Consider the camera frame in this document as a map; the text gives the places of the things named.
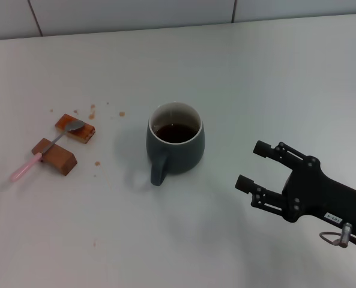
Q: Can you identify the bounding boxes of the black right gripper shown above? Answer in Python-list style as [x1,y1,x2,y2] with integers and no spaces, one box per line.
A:
[234,140,356,238]

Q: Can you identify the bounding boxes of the grey ceramic cup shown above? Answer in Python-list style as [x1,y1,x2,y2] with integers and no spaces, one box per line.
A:
[145,101,206,187]

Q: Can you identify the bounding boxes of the pink handled metal spoon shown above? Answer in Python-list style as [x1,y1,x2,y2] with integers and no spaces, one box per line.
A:
[10,119,85,182]

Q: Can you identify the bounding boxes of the dark coffee liquid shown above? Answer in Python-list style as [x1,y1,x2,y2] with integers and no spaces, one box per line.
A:
[153,123,200,144]

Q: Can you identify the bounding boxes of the notched dark wooden block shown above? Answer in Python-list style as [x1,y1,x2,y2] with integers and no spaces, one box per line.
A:
[31,137,78,176]

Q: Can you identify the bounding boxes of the right gripper cable with plug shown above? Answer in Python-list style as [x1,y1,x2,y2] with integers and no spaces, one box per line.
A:
[319,222,356,253]

